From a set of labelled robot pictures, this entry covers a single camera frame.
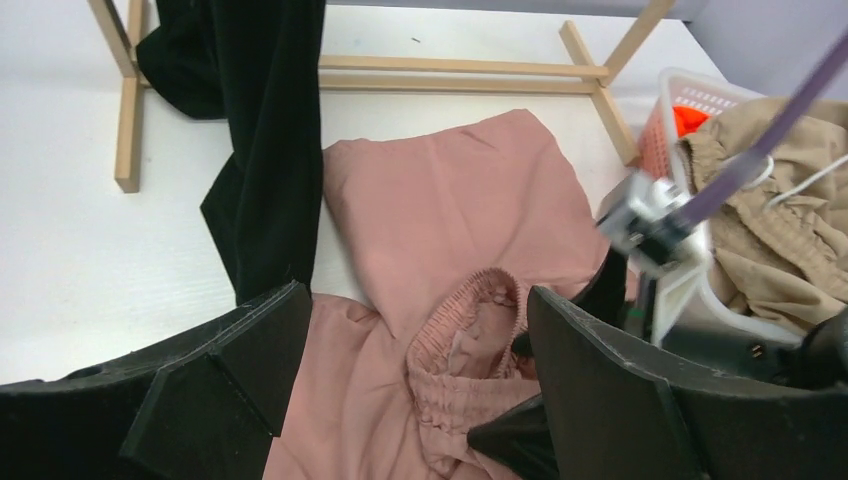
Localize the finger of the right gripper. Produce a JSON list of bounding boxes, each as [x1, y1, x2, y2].
[[510, 248, 628, 358], [467, 394, 560, 480]]

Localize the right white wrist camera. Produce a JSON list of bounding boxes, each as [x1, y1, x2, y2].
[[596, 168, 713, 346]]

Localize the orange shorts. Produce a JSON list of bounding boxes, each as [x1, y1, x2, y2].
[[672, 105, 710, 138]]

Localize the black shorts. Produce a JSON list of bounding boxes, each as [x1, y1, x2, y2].
[[136, 0, 326, 303]]

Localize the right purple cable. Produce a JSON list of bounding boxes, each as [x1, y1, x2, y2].
[[675, 26, 848, 233]]

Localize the beige shorts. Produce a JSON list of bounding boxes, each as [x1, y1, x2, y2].
[[708, 101, 847, 335]]

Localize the wooden clothes rack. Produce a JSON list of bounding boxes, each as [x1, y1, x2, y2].
[[88, 0, 674, 194]]

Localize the pink shorts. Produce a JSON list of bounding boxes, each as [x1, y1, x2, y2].
[[264, 110, 609, 479]]

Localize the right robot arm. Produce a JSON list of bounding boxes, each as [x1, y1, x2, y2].
[[468, 251, 847, 479]]

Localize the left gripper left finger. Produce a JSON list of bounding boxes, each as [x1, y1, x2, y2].
[[1, 282, 312, 479]]

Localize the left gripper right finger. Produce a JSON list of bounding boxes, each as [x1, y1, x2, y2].
[[527, 287, 847, 479]]

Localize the white plastic basket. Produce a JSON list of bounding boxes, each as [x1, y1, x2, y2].
[[638, 68, 802, 345]]

